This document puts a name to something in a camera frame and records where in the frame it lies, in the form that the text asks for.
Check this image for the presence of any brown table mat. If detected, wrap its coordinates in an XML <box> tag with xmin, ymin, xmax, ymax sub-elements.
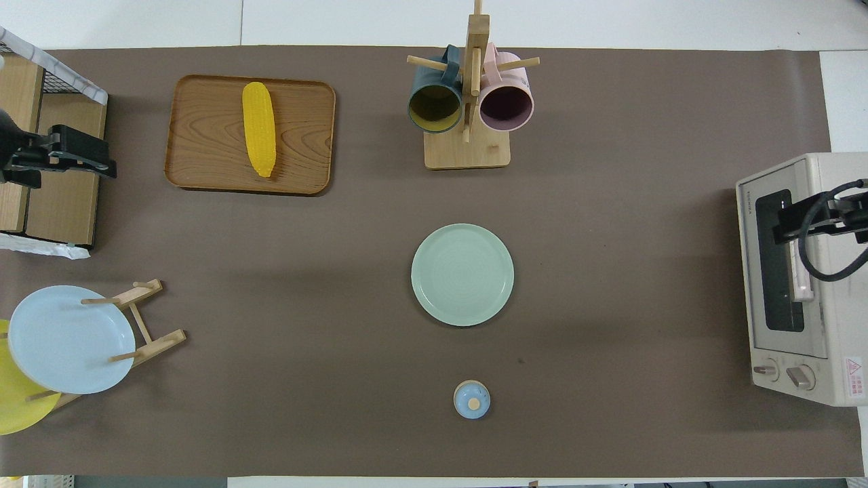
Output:
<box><xmin>0</xmin><ymin>46</ymin><xmax>865</xmax><ymax>477</ymax></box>

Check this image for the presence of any wire and wood shelf rack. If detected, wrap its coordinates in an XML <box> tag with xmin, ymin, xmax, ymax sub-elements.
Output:
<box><xmin>0</xmin><ymin>26</ymin><xmax>109</xmax><ymax>248</ymax></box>

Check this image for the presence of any wooden mug tree stand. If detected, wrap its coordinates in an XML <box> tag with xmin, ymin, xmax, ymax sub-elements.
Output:
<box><xmin>407</xmin><ymin>0</ymin><xmax>540</xmax><ymax>170</ymax></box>

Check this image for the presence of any wooden plate rack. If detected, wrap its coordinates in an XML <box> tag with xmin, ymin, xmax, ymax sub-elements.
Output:
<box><xmin>26</xmin><ymin>279</ymin><xmax>187</xmax><ymax>412</ymax></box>

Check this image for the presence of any pale green plate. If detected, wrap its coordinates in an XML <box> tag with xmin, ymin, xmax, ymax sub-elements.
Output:
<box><xmin>411</xmin><ymin>224</ymin><xmax>515</xmax><ymax>327</ymax></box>

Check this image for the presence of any beige toaster oven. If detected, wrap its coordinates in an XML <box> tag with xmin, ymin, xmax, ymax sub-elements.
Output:
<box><xmin>736</xmin><ymin>152</ymin><xmax>868</xmax><ymax>407</ymax></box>

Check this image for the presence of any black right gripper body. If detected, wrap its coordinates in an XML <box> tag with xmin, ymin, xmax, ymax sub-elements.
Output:
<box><xmin>831</xmin><ymin>193</ymin><xmax>868</xmax><ymax>245</ymax></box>

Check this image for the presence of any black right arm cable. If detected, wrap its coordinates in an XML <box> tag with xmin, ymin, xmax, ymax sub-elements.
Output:
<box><xmin>799</xmin><ymin>180</ymin><xmax>868</xmax><ymax>282</ymax></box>

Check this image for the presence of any wooden serving tray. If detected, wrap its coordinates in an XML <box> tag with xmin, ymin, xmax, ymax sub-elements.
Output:
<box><xmin>164</xmin><ymin>75</ymin><xmax>337</xmax><ymax>197</ymax></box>

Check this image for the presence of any white crumpled sheet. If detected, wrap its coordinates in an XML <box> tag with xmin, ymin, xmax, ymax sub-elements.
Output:
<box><xmin>0</xmin><ymin>232</ymin><xmax>91</xmax><ymax>260</ymax></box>

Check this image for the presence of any yellow corn cob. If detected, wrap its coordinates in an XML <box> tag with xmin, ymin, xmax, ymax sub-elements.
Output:
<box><xmin>242</xmin><ymin>82</ymin><xmax>277</xmax><ymax>179</ymax></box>

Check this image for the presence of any yellow plate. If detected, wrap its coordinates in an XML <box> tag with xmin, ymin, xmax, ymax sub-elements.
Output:
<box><xmin>0</xmin><ymin>319</ymin><xmax>62</xmax><ymax>436</ymax></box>

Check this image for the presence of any light blue plate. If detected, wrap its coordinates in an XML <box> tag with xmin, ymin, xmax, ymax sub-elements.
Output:
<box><xmin>7</xmin><ymin>285</ymin><xmax>136</xmax><ymax>395</ymax></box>

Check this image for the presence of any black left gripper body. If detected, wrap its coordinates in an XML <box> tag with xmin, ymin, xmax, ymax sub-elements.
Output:
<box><xmin>7</xmin><ymin>132</ymin><xmax>63</xmax><ymax>189</ymax></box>

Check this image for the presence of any dark blue mug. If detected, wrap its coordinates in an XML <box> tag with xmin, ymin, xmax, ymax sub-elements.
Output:
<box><xmin>408</xmin><ymin>45</ymin><xmax>464</xmax><ymax>134</ymax></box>

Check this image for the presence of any pink mug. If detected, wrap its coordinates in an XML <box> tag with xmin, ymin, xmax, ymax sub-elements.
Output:
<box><xmin>479</xmin><ymin>43</ymin><xmax>535</xmax><ymax>133</ymax></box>

